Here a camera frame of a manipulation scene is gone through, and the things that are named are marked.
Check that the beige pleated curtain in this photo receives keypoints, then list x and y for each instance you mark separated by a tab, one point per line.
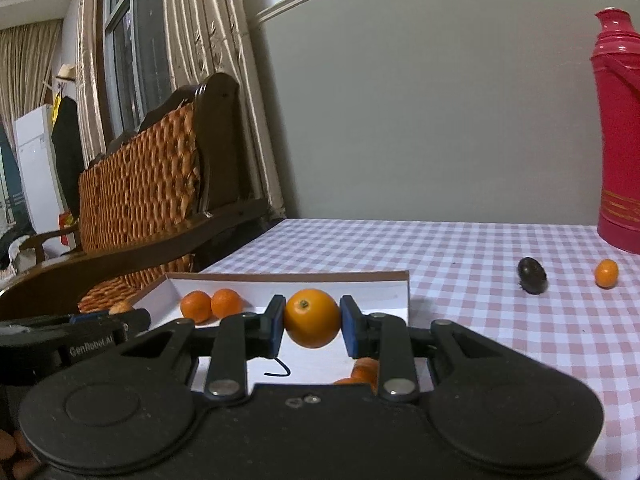
25	70

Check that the orange carrot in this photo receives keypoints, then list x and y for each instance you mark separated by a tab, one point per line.
366	372

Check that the small smooth orange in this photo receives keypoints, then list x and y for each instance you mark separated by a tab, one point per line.
606	273
312	317

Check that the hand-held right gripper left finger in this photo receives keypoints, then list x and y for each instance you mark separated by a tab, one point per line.
277	329

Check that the wooden wicker bench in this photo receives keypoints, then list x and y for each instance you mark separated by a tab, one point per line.
145	175

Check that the black hanging jacket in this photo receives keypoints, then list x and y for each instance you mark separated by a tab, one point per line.
67	145

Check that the large mandarin orange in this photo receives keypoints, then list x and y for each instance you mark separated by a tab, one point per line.
227	302
196	306

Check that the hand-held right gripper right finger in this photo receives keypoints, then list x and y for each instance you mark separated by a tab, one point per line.
350	330

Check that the dark purple round fruit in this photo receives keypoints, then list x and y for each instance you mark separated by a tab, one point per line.
532	274

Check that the small brown-streaked orange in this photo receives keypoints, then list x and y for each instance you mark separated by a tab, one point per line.
121	307

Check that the window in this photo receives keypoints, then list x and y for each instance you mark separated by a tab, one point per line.
135	60

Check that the pink checked tablecloth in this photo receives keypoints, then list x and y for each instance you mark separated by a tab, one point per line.
500	260

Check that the brown cardboard box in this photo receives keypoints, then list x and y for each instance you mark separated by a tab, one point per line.
310	282

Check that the straw hat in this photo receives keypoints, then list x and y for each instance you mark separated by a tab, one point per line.
65	72

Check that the red thermos jug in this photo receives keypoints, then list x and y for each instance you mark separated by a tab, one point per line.
620	160

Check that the beige striped curtain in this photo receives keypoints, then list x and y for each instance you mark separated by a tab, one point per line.
210	35

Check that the white refrigerator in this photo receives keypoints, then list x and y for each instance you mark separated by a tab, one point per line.
37	170

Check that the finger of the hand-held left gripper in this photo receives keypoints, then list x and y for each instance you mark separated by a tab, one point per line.
131	320

